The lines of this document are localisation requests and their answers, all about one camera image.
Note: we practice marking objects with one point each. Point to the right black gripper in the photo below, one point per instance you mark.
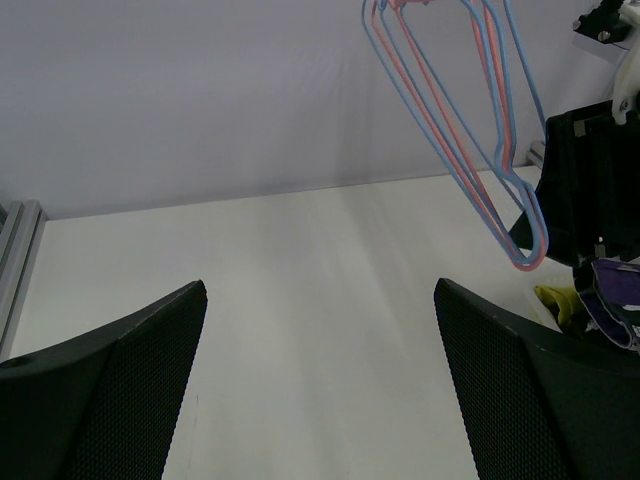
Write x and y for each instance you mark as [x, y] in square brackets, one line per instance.
[589, 186]

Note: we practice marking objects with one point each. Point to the purple grey patterned trousers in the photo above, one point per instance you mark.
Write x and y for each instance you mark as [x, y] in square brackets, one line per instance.
[609, 290]

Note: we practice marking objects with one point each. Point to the yellow-green trousers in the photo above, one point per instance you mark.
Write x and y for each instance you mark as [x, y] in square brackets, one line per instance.
[565, 306]

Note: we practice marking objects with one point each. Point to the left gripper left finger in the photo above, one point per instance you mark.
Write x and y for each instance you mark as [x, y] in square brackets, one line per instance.
[104, 404]

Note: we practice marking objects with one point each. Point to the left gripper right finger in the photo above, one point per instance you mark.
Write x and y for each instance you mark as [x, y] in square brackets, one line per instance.
[537, 404]

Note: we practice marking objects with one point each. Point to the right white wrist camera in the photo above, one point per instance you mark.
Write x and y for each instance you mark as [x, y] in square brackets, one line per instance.
[610, 31]

